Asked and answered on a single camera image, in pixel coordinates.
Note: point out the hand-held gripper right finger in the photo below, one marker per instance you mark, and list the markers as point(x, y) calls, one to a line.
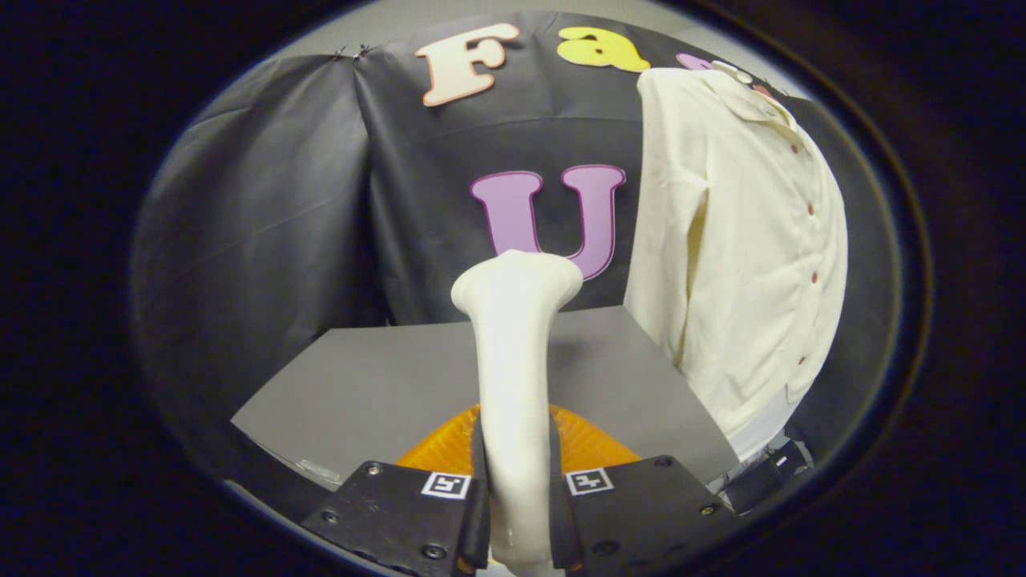
point(559, 521)

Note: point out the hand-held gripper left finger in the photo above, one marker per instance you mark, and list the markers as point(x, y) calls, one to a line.
point(479, 521)

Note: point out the cream garment steamer head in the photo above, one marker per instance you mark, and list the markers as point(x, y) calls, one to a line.
point(513, 361)

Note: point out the cream button shirt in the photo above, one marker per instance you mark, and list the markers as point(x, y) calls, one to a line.
point(737, 240)

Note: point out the white clothes hanger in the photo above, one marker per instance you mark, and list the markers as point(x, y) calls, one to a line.
point(733, 72)

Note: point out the grey drawer cabinet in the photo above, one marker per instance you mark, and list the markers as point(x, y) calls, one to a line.
point(385, 385)

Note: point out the black box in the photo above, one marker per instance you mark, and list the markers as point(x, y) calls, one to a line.
point(769, 477)

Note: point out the white hanging ironing pad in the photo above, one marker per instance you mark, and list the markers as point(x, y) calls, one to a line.
point(761, 433)

